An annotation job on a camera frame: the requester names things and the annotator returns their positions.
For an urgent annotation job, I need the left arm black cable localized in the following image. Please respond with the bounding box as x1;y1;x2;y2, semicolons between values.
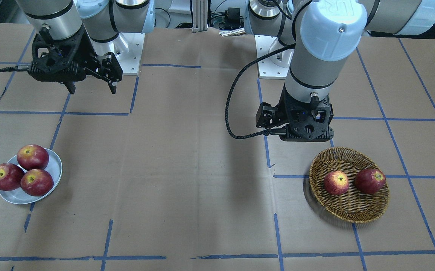
225;43;297;140

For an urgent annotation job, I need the red yellow apple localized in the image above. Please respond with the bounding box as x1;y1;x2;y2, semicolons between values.
324;171;349;195

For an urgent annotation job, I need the woven wicker basket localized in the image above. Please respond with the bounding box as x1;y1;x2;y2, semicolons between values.
309;146;390;224

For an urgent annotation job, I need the red apple plate front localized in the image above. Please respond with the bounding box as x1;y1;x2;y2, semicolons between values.
20;169;54;196

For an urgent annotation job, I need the red apple plate back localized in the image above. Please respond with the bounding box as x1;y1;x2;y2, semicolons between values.
17;144;50;171

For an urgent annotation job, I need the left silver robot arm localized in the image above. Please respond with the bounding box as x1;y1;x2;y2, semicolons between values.
245;0;435;142

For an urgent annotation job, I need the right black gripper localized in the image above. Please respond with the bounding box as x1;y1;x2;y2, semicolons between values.
28;26;123;94

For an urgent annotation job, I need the light blue plate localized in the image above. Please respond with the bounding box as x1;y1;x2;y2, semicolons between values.
0;149;62;205

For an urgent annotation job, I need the dark red apple in basket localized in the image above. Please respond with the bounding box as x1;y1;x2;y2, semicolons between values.
354;169;386;194

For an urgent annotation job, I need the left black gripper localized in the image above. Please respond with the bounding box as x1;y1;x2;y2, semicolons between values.
256;88;334;142

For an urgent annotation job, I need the red apple plate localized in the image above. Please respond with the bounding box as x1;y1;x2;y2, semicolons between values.
17;144;50;171
0;163;24;192
20;169;54;196

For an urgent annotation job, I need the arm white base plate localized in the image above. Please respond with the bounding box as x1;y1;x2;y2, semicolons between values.
91;33;146;76
255;35;294;79

